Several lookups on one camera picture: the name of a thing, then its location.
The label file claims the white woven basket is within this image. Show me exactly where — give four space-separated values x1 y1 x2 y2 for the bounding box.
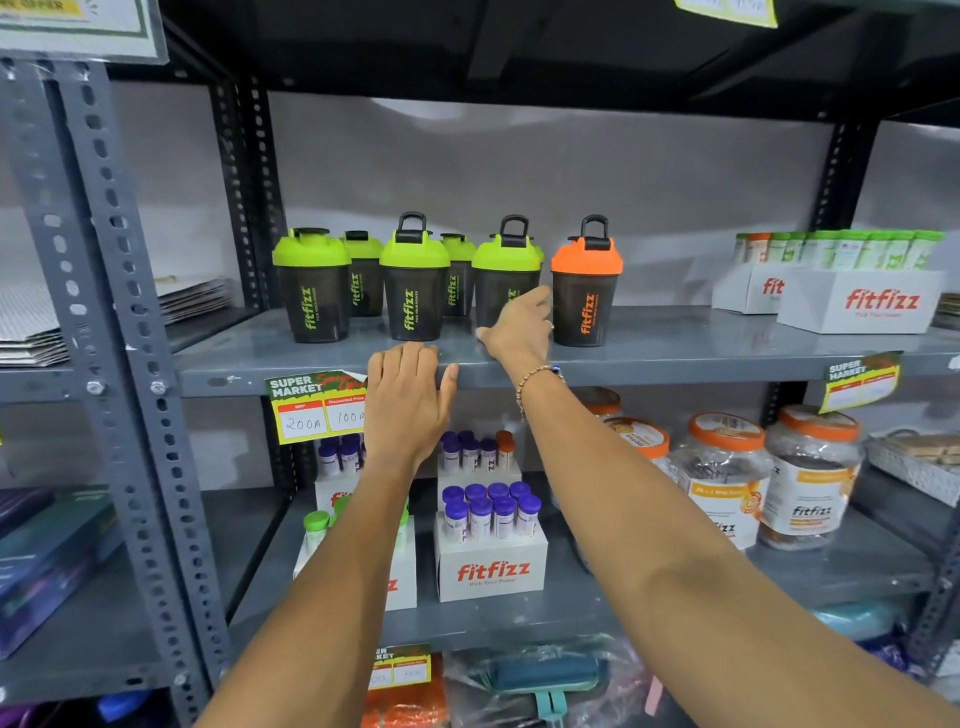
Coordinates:
864 429 960 509

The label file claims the stack of blue purple packs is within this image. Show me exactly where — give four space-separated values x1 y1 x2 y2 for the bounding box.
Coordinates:
0 486 125 663

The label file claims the person's left hand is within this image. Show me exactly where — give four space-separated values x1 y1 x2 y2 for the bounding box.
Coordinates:
363 342 461 470

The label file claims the green yellow price label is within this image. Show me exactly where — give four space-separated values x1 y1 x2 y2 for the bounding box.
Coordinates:
264 369 369 446
819 351 903 415
366 643 434 692

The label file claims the person's right forearm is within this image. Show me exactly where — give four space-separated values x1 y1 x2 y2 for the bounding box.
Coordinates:
516 363 960 728

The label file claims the person's left forearm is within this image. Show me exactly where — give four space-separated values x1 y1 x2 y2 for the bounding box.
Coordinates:
193 454 436 728

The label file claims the person's right hand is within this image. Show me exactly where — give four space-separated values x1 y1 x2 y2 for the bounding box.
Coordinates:
474 285 561 384

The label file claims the orange packet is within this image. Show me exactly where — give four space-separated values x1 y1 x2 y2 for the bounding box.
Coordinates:
360 681 450 728

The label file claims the orange-lid black shaker bottle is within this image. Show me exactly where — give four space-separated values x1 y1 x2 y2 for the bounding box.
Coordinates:
549 214 625 348

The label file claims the row of green-capped tubes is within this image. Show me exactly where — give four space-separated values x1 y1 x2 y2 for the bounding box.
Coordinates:
732 228 948 273

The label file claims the grey metal shelving rack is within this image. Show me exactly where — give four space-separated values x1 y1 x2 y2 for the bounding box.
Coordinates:
52 0 960 728
0 58 264 728

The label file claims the white cardboard display box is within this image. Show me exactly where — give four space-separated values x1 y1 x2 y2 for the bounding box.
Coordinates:
292 521 419 613
776 267 948 336
313 471 363 520
433 513 550 604
711 261 798 315
436 454 524 513

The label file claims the teal wrapped item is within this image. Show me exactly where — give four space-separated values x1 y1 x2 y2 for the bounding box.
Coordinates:
811 598 905 640

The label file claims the stack of grey paper sheets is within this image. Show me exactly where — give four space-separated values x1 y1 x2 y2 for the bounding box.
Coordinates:
0 276 235 370

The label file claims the gold bead bracelet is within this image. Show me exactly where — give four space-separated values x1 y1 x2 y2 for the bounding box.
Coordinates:
514 363 566 421

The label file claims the group of purple-capped tubes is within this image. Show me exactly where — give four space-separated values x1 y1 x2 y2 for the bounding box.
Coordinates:
441 481 543 546
316 432 369 479
439 429 501 474

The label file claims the laminated white sign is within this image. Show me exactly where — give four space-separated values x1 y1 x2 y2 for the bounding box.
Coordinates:
0 0 169 66

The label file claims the clear bag with teal item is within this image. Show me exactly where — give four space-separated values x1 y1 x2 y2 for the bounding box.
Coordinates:
444 636 651 728

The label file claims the green-lid black shaker bottle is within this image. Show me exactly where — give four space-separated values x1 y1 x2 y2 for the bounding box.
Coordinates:
378 211 452 343
471 215 546 332
342 230 386 318
439 232 479 318
271 227 353 345

